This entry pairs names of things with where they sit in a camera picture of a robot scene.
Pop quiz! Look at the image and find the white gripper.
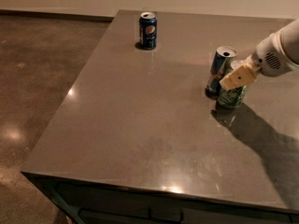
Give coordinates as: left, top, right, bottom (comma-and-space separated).
220, 32, 299, 91

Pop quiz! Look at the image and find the green soda can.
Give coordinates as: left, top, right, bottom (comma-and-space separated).
217, 64, 249, 109

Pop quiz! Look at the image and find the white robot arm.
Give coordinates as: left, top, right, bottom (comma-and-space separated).
220, 20, 299, 91

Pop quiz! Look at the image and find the silver blue redbull can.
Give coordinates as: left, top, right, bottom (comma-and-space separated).
205, 46, 237, 100

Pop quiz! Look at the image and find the blue pepsi can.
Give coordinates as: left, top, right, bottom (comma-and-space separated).
139, 12, 157, 49

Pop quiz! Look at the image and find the dark cabinet drawer front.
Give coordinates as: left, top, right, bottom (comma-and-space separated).
57, 183, 299, 224

